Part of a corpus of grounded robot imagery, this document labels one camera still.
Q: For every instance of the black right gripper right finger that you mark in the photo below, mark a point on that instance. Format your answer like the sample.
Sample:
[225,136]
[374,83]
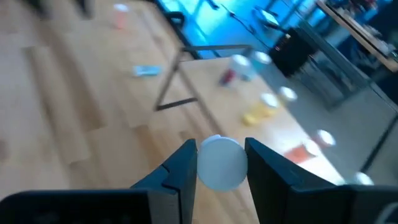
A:
[273,183]

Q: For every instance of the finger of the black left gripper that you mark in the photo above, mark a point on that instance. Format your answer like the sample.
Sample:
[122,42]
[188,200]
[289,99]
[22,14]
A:
[85,7]
[38,6]

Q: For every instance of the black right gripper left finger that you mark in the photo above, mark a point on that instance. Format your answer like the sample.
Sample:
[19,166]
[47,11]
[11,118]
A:
[180,180]

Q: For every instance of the black box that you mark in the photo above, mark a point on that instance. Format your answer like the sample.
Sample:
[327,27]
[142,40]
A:
[290,51]

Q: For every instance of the wooden workbench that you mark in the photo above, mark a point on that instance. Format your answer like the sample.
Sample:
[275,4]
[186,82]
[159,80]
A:
[357,34]

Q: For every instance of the wooden shelf with black frame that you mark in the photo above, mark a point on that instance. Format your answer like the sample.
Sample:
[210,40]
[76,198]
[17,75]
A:
[224,102]

